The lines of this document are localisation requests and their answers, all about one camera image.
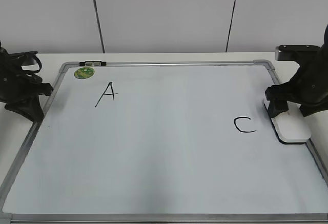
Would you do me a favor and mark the white whiteboard eraser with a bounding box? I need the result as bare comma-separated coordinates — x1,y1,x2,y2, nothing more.
262,98,312,145

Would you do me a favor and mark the black metal hanging clip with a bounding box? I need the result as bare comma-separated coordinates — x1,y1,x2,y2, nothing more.
79,61,107,67

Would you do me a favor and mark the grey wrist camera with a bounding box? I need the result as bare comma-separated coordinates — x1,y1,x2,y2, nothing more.
275,45,320,62

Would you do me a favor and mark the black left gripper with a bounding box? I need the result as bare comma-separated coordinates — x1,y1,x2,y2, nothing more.
1,52,53,122

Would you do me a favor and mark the white magnetic whiteboard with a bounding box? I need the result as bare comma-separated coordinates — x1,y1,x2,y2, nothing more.
1,60,327,223

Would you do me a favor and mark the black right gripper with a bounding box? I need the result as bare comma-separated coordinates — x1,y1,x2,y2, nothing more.
265,30,328,118

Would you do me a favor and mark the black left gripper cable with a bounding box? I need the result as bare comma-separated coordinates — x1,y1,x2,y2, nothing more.
5,51,43,76

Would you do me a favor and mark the round green sticker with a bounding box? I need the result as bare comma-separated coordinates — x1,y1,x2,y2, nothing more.
74,67,95,79

